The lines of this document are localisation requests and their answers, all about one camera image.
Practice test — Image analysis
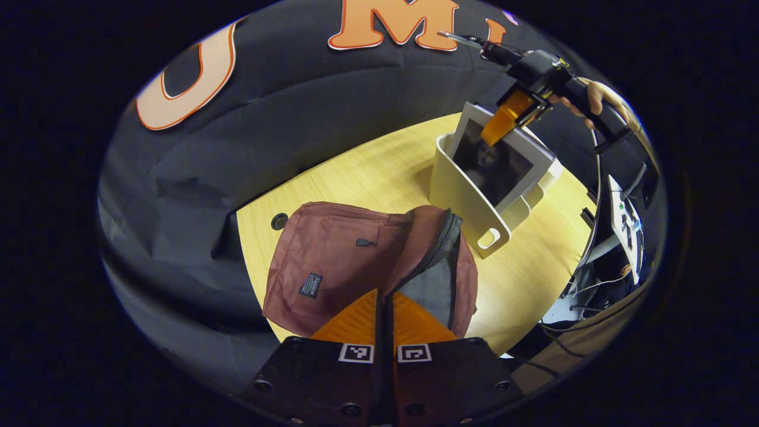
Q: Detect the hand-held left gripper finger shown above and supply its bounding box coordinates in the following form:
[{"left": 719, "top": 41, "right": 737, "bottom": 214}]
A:
[
  {"left": 236, "top": 289, "right": 386, "bottom": 427},
  {"left": 385, "top": 291, "right": 526, "bottom": 427}
]

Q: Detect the portrait cover book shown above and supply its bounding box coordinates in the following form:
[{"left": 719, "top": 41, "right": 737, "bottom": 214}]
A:
[{"left": 445, "top": 101, "right": 557, "bottom": 215}]

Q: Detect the white plastic bookshelf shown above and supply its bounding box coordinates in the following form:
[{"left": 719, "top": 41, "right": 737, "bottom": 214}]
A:
[{"left": 429, "top": 132, "right": 565, "bottom": 260}]

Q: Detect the maroon schoolbag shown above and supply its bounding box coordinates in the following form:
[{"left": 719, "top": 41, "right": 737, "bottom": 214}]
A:
[{"left": 262, "top": 201, "right": 479, "bottom": 345}]

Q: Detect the white device panel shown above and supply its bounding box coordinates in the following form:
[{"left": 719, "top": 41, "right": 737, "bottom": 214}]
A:
[{"left": 606, "top": 174, "right": 647, "bottom": 286}]

